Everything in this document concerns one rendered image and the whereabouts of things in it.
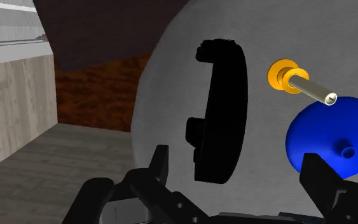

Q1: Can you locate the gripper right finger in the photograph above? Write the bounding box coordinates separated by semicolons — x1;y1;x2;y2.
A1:
299;152;358;224

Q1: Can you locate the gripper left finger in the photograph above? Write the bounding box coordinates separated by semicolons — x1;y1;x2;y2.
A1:
61;144;211;224

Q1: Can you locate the blue funnel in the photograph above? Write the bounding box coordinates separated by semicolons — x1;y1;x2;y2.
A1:
285;95;358;181

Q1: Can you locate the round grey table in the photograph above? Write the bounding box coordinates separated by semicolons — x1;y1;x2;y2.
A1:
130;0;358;218

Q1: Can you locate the black curved flat object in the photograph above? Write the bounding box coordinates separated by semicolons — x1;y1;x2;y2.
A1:
184;38;249;185

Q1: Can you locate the orange holder with grey rod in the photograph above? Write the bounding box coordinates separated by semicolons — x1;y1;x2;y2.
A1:
266;58;338;106

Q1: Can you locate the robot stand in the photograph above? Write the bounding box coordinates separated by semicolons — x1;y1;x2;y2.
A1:
32;0;195;73

